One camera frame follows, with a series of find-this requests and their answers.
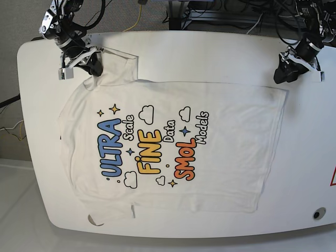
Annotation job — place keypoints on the white printed T-shirt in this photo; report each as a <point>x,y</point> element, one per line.
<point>185,146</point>

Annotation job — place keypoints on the table cable grommet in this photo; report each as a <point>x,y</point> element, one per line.
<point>91,220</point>
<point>319,213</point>

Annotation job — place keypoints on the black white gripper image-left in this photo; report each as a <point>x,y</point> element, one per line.
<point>75,49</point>

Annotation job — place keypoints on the black table leg bar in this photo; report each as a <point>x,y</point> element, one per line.
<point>9,101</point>

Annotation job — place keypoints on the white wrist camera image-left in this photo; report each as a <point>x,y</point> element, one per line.
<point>65,73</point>

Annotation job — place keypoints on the black equipment rack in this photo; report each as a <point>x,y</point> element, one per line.
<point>242,15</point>

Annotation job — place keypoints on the red triangle sticker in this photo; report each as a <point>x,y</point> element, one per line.
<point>333,180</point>

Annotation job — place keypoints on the left table cable grommet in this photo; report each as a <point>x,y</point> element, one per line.
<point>91,220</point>

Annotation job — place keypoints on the right table cable grommet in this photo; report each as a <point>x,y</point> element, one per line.
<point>319,213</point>

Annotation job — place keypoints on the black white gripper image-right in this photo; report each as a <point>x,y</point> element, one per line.
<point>296,61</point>

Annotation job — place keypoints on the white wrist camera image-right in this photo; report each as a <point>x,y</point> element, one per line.
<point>318,76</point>

